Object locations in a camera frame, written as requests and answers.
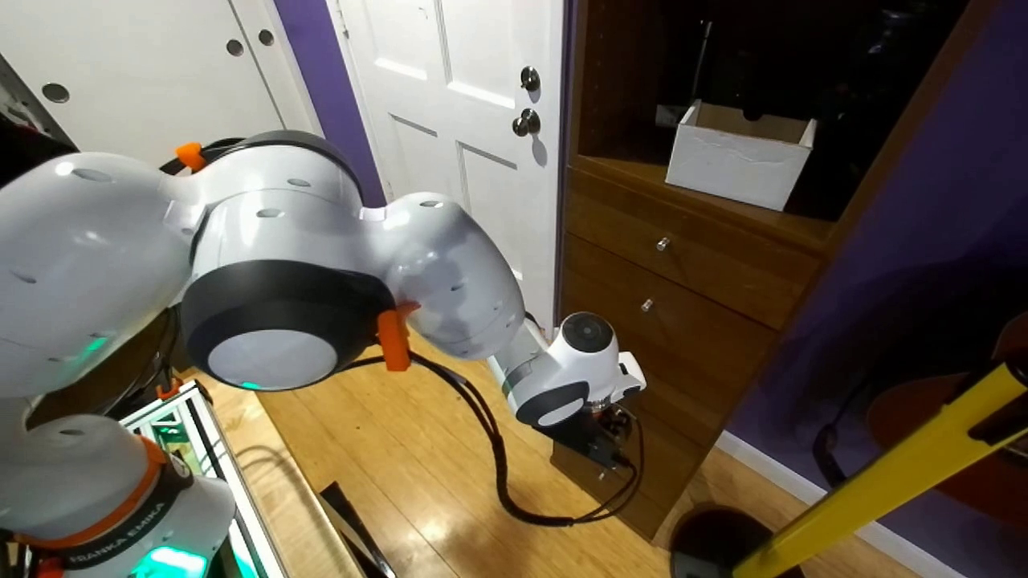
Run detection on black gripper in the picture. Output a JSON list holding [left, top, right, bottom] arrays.
[[564, 404, 635, 469]]

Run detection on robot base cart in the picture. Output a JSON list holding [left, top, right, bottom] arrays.
[[117, 378, 400, 578]]

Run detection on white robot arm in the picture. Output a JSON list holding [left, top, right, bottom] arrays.
[[0, 131, 646, 573]]

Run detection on brown wooden drawer cabinet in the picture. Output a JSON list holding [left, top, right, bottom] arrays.
[[553, 0, 998, 543]]

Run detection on white cabinet doors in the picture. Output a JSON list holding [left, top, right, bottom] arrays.
[[0, 0, 323, 165]]

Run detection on white cardboard box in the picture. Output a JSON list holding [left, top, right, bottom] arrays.
[[666, 102, 818, 211]]

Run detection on black door knob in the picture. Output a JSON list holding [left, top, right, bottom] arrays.
[[510, 109, 541, 139]]

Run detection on yellow pole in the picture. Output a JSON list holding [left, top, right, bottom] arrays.
[[734, 364, 1028, 578]]

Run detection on black deadbolt lock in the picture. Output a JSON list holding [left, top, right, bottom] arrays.
[[520, 69, 541, 93]]

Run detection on white panel door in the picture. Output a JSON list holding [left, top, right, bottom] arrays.
[[331, 0, 567, 324]]

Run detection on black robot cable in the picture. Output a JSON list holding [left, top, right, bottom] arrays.
[[340, 351, 650, 529]]

